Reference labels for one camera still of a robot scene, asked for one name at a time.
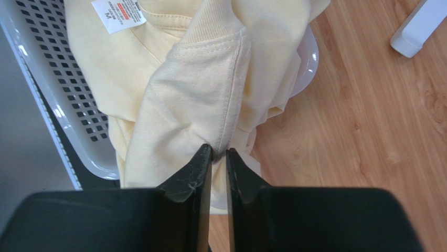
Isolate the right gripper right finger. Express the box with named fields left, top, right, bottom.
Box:
left=226, top=148, right=272, bottom=251

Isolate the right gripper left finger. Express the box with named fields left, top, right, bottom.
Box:
left=153, top=144, right=212, bottom=251

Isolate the pale yellow t shirt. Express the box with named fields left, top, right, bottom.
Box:
left=65, top=1, right=329, bottom=214

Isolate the white laundry basket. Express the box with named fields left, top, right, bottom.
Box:
left=1, top=1, right=306, bottom=181

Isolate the metal clothes rack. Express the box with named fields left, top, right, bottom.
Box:
left=390, top=0, right=446, bottom=58

